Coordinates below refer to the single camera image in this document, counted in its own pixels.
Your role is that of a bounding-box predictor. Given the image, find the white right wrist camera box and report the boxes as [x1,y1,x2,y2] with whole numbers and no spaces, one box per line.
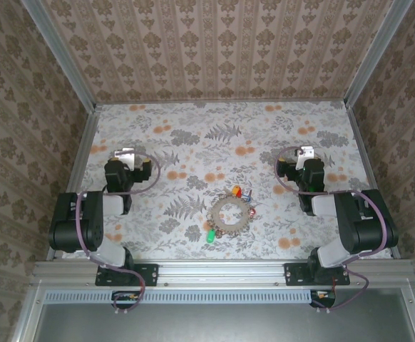
[296,145,315,161]

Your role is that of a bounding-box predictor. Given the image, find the metal keyring chain loop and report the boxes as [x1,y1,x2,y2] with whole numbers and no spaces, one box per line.
[203,194,257,240]

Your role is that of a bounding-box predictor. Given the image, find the floral table cover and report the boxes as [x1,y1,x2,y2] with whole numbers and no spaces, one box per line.
[64,101,390,261]

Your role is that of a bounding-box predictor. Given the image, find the thin aluminium frame rail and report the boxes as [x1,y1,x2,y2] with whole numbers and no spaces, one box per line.
[95,99,347,106]
[46,106,101,261]
[346,105,401,257]

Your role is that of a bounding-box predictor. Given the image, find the grey metal panel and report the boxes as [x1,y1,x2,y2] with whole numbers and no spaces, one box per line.
[13,281,415,342]

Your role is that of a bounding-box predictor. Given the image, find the black cable port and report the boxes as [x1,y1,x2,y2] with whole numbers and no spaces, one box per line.
[309,289,337,309]
[111,290,145,310]

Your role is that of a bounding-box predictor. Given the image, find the wide aluminium base rail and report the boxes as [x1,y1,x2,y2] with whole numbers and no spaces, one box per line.
[32,259,415,286]

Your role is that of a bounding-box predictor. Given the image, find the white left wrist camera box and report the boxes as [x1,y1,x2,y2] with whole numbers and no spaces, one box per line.
[114,147,136,170]

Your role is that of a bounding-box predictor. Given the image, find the aluminium frame post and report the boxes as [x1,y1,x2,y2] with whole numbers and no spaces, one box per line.
[21,0,98,111]
[344,0,414,108]

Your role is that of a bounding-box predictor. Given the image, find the slotted grey cable duct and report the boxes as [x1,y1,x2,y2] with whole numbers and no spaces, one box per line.
[45,289,337,304]

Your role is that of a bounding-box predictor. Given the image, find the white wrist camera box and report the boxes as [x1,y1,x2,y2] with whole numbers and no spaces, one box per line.
[296,145,315,161]
[114,147,136,170]

